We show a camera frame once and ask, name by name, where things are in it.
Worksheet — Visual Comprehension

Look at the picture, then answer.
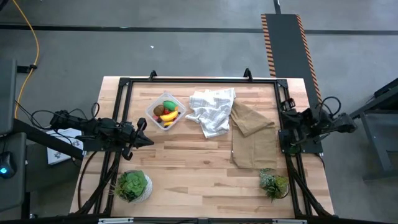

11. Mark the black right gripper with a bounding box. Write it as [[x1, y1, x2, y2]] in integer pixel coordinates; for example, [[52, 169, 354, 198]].
[[281, 98, 315, 139]]

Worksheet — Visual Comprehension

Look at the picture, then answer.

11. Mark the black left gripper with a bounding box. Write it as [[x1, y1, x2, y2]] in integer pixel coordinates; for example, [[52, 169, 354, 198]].
[[119, 117, 154, 161]]

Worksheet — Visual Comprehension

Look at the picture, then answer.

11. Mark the yellow toy banana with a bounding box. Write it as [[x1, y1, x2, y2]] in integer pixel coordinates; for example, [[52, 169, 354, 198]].
[[159, 110, 180, 123]]

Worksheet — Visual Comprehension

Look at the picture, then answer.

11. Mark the clear plastic tupperware container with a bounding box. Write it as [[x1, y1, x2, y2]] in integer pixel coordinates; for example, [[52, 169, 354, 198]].
[[145, 91, 188, 132]]

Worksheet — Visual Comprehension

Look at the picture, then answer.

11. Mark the brown cloth napkin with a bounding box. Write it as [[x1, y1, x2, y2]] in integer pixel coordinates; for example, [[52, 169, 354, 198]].
[[229, 99, 279, 170]]

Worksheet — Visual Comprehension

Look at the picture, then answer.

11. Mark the green succulent in white pot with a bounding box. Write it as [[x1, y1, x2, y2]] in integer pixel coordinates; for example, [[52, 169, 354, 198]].
[[111, 169, 154, 203]]

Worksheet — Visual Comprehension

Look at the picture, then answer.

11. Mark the small succulent in dark pot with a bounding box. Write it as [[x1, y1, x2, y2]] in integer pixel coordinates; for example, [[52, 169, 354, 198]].
[[258, 167, 290, 202]]

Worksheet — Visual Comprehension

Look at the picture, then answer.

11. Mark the white checked dish towel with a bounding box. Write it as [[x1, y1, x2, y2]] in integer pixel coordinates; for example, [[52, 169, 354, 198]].
[[185, 87, 236, 139]]

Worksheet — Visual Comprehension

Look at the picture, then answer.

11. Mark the black striped-edge floor mat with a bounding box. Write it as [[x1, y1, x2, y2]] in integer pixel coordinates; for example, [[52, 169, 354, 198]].
[[260, 12, 326, 110]]

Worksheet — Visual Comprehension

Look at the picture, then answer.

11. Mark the white printed paper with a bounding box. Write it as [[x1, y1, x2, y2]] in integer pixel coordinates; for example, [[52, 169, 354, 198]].
[[45, 127, 84, 166]]

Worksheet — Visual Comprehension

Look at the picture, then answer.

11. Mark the dark metal stand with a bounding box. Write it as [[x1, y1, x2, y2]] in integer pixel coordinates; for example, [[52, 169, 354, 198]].
[[343, 77, 398, 182]]

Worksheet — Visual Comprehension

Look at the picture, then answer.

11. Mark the black computer mouse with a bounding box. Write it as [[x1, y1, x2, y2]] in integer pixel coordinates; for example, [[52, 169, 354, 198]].
[[0, 151, 17, 180]]

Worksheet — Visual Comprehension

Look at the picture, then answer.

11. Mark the grey desk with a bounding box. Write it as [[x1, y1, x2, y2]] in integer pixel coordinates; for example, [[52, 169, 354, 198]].
[[0, 58, 29, 214]]

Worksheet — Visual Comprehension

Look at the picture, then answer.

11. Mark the black metal table frame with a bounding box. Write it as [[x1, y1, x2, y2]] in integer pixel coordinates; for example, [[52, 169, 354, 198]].
[[70, 68, 335, 218]]

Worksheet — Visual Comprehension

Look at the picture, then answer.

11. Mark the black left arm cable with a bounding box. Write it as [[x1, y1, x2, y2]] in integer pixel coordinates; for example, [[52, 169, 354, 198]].
[[14, 99, 101, 125]]

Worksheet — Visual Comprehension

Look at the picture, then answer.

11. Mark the black cable clamp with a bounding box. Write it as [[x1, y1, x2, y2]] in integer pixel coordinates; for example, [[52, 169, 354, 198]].
[[16, 63, 39, 74]]

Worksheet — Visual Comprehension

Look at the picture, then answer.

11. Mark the yellow cable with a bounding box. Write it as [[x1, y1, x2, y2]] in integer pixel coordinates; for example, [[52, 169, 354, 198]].
[[11, 0, 40, 119]]

